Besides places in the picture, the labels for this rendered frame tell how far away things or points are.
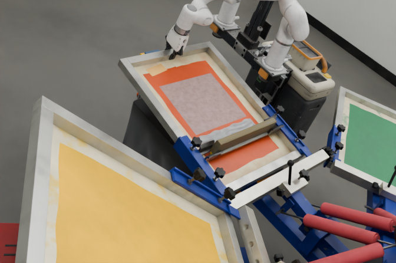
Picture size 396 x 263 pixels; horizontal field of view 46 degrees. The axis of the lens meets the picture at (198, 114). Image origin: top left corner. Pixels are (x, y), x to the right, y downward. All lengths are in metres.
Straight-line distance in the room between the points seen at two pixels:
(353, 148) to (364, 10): 3.49
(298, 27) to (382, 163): 0.87
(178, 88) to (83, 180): 1.09
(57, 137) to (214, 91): 1.21
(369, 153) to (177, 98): 1.12
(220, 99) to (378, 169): 0.92
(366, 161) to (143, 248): 1.62
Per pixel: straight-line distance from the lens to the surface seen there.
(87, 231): 1.12
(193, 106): 2.16
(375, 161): 2.65
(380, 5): 5.86
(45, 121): 1.18
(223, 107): 2.24
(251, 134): 2.07
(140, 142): 2.32
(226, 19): 2.77
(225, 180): 1.96
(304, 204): 1.99
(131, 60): 2.18
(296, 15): 2.31
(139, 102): 2.27
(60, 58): 4.11
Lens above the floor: 2.35
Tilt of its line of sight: 37 degrees down
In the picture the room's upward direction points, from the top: 22 degrees clockwise
